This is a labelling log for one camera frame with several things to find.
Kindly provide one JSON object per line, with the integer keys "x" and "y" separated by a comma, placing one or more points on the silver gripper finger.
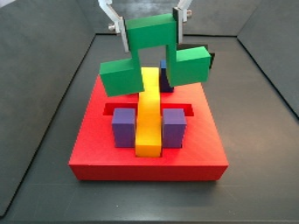
{"x": 180, "y": 14}
{"x": 117, "y": 27}

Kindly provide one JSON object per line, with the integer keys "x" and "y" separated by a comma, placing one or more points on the green stepped block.
{"x": 152, "y": 33}

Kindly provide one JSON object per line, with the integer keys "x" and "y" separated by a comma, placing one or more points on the red base board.
{"x": 97, "y": 160}

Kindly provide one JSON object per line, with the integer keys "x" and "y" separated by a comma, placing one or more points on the blue left peg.
{"x": 164, "y": 85}

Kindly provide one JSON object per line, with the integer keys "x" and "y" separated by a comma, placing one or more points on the purple left peg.
{"x": 124, "y": 127}

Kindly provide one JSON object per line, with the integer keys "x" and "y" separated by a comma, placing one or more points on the purple peg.
{"x": 124, "y": 127}
{"x": 173, "y": 127}

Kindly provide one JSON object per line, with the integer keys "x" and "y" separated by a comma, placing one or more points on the yellow center block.
{"x": 148, "y": 119}

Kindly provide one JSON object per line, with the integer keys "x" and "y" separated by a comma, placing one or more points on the purple right peg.
{"x": 173, "y": 127}

